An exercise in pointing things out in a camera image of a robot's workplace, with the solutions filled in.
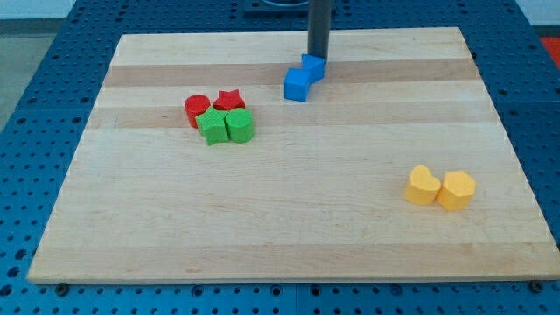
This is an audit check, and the blue triangle block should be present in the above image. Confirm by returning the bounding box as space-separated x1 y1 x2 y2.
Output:
301 54 326 84

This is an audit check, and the red star block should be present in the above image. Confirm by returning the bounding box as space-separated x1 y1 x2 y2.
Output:
213 89 246 111

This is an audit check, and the green star block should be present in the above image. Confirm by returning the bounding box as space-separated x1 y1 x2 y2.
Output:
196 107 228 145

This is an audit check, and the green cylinder block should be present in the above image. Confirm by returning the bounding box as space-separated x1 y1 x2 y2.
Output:
225 108 254 144

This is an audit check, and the blue cube block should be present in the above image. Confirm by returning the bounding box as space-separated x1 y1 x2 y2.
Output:
283 68 311 102

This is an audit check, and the wooden board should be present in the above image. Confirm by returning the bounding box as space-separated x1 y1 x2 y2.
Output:
27 27 559 284

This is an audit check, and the red cylinder block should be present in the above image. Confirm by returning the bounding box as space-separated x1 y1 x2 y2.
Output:
184 94 211 129

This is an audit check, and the yellow heart block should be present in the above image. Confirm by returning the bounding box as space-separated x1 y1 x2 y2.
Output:
404 164 441 205

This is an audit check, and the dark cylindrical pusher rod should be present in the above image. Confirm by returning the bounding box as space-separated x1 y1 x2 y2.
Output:
307 0 332 60

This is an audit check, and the yellow hexagon block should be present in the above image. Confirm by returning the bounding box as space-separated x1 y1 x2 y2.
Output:
436 171 476 211

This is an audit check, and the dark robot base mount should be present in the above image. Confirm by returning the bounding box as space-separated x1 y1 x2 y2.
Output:
239 0 337 18

